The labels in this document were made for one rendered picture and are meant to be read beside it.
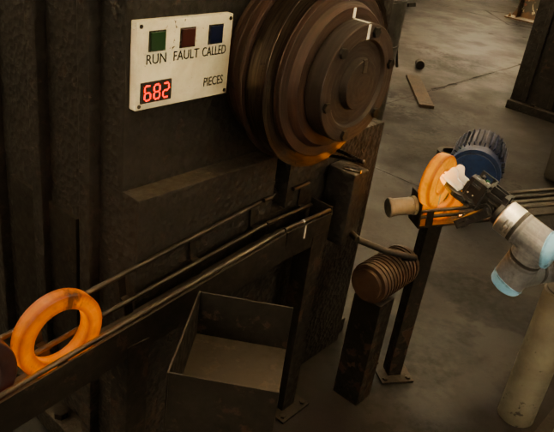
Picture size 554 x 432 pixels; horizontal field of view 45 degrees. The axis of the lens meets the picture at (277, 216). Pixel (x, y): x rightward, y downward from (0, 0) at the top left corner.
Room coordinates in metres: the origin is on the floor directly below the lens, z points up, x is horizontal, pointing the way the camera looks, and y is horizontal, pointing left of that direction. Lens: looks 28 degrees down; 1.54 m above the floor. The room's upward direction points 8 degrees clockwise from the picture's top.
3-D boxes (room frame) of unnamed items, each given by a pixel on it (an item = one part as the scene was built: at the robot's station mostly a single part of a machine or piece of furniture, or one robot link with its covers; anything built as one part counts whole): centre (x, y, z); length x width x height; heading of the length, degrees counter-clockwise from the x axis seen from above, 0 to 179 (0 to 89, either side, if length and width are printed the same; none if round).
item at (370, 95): (1.52, -0.13, 1.11); 0.28 x 0.06 x 0.28; 142
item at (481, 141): (3.61, -1.10, 0.17); 0.57 x 0.31 x 0.34; 162
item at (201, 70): (1.38, 0.24, 1.15); 0.26 x 0.02 x 0.18; 142
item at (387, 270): (1.76, -0.36, 0.27); 0.22 x 0.13 x 0.53; 142
